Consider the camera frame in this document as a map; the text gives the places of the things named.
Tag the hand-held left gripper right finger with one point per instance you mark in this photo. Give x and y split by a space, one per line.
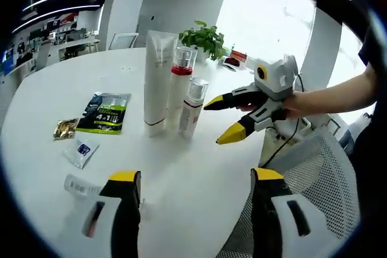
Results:
272 227

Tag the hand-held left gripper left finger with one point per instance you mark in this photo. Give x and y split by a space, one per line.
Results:
127 227

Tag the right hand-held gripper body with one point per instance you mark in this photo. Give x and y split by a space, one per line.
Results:
278 79

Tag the small clear skincare bottle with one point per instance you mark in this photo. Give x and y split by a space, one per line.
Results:
80 187
192 113

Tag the white skincare bottle red band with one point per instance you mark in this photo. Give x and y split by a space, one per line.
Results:
176 95

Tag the white skincare tube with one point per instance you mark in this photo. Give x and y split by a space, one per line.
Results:
157 82

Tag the small white blue skincare sachet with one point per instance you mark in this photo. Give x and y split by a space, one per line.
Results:
81 152

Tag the dark green skincare sachet pack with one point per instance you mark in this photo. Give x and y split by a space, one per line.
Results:
104 113

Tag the gold foil skincare sachet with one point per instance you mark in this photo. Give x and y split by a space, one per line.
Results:
65 128

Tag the person's right hand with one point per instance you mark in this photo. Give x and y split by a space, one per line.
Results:
296 105

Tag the red box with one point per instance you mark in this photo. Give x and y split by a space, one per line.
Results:
239 58

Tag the potted green plant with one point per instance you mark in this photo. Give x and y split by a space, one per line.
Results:
202 39

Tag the grey mesh office chair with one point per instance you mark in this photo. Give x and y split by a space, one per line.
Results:
326 173

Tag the person's black shirt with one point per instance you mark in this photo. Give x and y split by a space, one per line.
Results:
372 104

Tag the white office chair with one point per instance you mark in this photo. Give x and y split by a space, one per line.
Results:
124 40

